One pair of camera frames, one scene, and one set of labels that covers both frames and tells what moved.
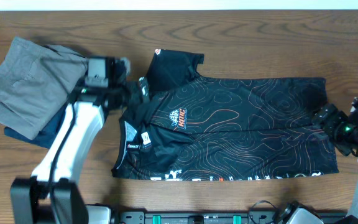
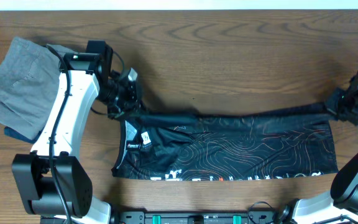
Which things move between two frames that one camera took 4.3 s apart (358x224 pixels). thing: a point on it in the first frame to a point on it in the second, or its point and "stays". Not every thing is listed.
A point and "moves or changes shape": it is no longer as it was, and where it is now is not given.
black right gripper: x=338 y=117 to x=330 y=106
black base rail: x=236 y=217 stays
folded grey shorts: x=30 y=86 stays
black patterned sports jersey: x=184 y=126 moves or changes shape
